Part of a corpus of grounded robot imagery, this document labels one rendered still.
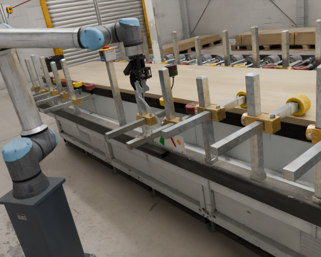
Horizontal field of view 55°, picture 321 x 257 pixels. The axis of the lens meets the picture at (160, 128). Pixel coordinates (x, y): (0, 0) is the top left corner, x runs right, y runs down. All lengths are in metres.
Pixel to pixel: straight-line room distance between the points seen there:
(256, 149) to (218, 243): 0.97
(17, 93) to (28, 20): 7.51
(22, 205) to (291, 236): 1.34
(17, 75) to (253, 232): 1.51
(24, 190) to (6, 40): 0.74
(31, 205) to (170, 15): 10.34
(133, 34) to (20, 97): 0.70
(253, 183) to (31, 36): 1.11
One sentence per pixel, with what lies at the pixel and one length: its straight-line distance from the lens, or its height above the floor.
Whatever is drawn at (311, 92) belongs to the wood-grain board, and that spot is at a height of 0.90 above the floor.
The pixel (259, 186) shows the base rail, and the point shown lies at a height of 0.70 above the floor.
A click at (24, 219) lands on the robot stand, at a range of 1.82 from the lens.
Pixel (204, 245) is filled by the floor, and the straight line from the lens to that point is 2.06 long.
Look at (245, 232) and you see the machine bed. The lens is 1.88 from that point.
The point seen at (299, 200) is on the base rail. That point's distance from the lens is 1.20.
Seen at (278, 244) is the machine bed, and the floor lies 0.17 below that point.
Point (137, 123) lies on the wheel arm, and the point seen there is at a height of 0.83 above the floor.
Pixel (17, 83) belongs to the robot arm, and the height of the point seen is 1.15.
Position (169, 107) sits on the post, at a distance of 1.52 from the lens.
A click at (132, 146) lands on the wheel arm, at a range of 1.38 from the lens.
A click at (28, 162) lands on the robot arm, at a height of 0.78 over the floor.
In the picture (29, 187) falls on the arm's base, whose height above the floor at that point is 0.65.
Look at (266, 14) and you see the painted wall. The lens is 9.79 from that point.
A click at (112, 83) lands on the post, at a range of 1.91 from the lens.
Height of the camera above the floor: 1.38
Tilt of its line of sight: 21 degrees down
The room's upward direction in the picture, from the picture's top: 10 degrees counter-clockwise
